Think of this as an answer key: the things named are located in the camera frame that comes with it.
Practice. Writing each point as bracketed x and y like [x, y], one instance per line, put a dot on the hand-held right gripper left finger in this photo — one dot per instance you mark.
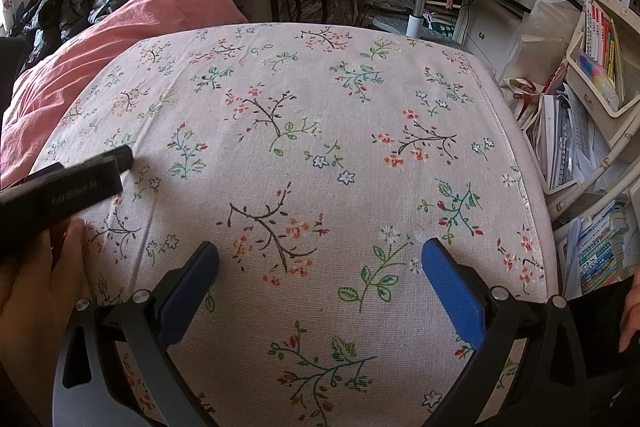
[190, 292]

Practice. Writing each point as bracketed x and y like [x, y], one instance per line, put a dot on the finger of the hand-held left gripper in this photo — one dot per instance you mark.
[47, 171]
[122, 155]

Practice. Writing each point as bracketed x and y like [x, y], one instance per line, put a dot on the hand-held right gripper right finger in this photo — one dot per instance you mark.
[455, 292]

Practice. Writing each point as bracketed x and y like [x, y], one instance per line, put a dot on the person's left hand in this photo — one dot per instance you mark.
[45, 287]

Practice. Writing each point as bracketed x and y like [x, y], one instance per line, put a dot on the person's right hand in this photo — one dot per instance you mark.
[631, 312]

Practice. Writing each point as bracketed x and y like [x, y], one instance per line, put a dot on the pink blanket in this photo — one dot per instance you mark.
[125, 32]

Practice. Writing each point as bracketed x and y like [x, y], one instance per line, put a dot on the floral table cloth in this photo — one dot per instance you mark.
[310, 207]

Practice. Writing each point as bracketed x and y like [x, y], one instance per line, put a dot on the stack of colourful books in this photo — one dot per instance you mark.
[597, 252]

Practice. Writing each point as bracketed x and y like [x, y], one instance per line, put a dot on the person's right leg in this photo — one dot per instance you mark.
[600, 332]

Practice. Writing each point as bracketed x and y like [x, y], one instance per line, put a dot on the black puffer jacket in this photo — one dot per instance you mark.
[70, 2]

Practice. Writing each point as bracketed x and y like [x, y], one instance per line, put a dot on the pile of papers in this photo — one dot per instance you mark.
[565, 137]

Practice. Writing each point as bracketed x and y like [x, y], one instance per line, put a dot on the white bookshelf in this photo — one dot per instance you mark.
[600, 102]

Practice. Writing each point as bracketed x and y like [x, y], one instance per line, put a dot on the white plastic bag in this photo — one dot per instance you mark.
[545, 32]

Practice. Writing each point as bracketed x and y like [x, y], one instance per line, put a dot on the row of upright books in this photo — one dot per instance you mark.
[600, 37]

